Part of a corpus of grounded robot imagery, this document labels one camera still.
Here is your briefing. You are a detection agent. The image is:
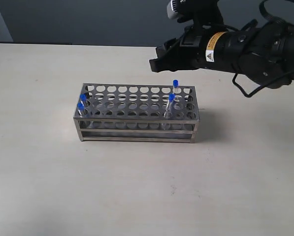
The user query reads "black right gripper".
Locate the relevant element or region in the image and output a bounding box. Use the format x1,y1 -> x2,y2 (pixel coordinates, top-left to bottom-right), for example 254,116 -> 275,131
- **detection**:
149,0 -> 250,73

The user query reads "blue capped test tube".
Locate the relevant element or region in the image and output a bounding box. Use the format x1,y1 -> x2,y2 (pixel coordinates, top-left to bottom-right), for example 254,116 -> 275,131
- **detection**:
77,102 -> 87,117
162,93 -> 175,130
172,80 -> 179,102
80,94 -> 88,107

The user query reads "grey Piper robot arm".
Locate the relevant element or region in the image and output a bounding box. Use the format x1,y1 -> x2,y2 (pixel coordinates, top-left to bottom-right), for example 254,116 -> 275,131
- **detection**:
149,0 -> 294,89

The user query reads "steel test tube rack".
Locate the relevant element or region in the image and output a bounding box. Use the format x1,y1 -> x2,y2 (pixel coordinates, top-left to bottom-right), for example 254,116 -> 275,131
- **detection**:
73,83 -> 200,143

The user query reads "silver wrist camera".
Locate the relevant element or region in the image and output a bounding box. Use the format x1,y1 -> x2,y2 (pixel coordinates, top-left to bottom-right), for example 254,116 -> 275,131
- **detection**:
166,0 -> 186,20

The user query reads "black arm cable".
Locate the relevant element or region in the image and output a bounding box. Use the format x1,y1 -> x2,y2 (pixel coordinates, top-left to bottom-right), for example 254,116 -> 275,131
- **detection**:
231,0 -> 294,98

